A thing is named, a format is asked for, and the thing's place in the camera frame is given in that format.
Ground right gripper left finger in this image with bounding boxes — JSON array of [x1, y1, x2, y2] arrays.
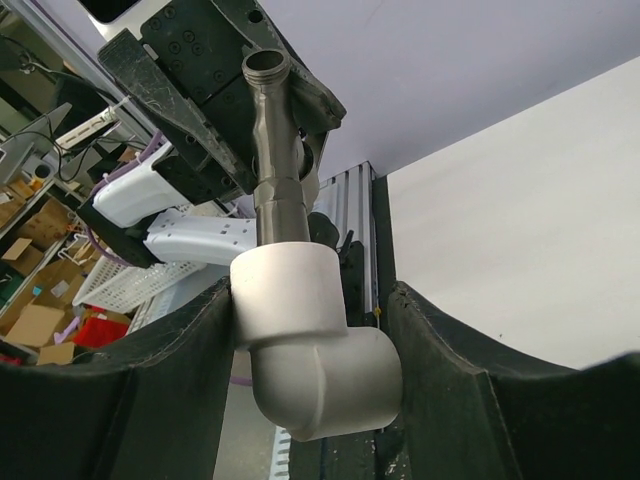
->
[[1, 278, 233, 479]]

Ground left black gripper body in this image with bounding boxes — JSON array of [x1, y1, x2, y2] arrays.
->
[[139, 0, 331, 206]]

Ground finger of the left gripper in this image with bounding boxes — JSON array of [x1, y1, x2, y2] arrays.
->
[[212, 0, 347, 133], [98, 29, 257, 195]]

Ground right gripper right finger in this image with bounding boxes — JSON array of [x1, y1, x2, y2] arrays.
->
[[388, 282, 639, 479]]

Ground white elbow fitting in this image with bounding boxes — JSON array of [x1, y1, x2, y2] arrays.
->
[[229, 240, 404, 443]]

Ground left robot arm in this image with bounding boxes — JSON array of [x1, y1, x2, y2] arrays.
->
[[81, 1, 346, 268]]

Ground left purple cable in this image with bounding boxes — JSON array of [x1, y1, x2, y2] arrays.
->
[[84, 129, 166, 266]]

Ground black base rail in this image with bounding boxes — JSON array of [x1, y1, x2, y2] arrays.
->
[[274, 163, 411, 479]]

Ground white slotted cable duct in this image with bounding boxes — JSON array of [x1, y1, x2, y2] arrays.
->
[[269, 427, 292, 480]]

